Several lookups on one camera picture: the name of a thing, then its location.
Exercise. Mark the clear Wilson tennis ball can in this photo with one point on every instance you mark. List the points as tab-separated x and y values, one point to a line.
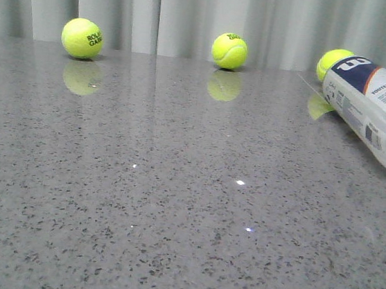
356	88

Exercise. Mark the left yellow tennis ball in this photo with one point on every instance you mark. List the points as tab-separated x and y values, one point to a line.
82	38

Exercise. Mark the right yellow Wilson tennis ball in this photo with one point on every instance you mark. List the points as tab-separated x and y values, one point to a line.
329	59

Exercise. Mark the grey pleated curtain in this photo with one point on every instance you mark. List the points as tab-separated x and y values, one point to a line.
280	34

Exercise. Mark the middle yellow tennis ball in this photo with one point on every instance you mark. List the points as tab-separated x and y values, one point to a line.
229	51

